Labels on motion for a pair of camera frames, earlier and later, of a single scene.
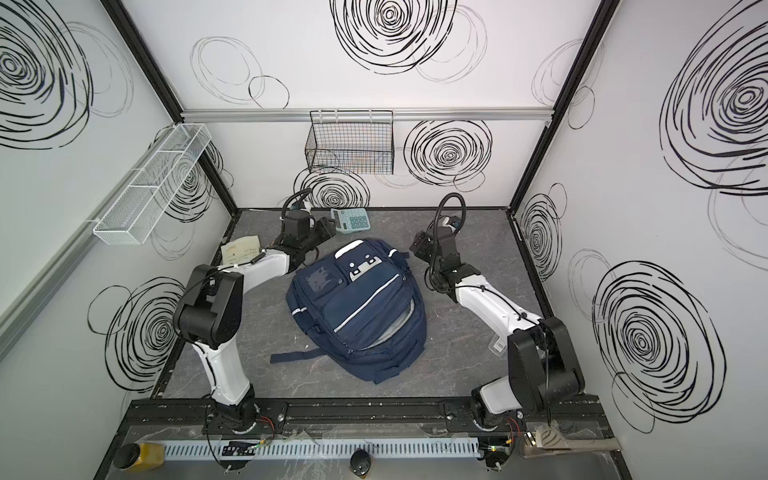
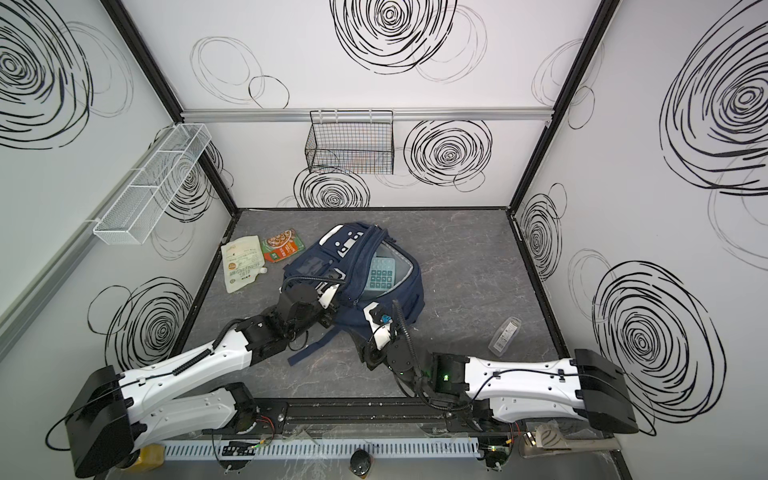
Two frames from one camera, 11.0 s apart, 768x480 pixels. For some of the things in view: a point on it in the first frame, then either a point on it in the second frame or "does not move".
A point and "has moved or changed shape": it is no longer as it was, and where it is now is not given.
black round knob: (360, 463) does not move
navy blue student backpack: (361, 309) has moved or changed shape
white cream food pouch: (241, 250) does not move
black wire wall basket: (353, 142) does not move
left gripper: (321, 228) to (313, 297)
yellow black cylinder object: (139, 456) does not move
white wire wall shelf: (141, 207) does not move
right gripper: (421, 245) to (395, 335)
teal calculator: (350, 220) to (381, 273)
